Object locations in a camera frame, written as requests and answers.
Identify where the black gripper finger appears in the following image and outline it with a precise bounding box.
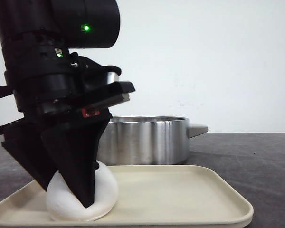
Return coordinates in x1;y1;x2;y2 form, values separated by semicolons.
1;134;57;190
40;116;114;209

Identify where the cream plastic tray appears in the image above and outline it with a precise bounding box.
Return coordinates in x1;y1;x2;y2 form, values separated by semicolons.
0;165;254;228

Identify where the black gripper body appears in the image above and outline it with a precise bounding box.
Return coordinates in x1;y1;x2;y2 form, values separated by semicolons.
0;52;135;135

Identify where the stainless steel steamer pot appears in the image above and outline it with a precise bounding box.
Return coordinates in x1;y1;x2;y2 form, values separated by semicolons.
97;116;208;165

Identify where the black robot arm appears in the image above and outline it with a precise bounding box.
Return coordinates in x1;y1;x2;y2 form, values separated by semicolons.
0;0;135;207

